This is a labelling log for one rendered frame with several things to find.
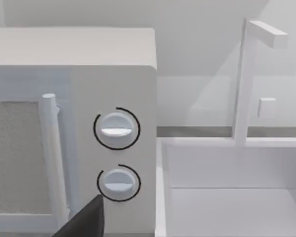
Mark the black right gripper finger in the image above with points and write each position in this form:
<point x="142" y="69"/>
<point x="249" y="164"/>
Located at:
<point x="88" y="219"/>

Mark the white microwave knob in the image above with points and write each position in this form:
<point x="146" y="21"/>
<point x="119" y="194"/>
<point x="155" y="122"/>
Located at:
<point x="118" y="183"/>
<point x="116" y="128"/>

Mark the microwave door with grey window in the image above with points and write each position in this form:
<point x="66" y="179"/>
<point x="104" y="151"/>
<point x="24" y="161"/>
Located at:
<point x="19" y="153"/>

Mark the pale microwave oven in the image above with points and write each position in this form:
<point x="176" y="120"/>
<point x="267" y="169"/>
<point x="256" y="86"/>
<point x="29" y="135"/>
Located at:
<point x="128" y="81"/>

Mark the white sink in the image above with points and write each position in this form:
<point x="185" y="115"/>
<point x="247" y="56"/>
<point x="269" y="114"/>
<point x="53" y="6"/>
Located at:
<point x="232" y="187"/>

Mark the tall white tap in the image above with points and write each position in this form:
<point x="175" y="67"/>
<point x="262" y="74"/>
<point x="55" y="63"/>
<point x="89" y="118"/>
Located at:
<point x="246" y="81"/>

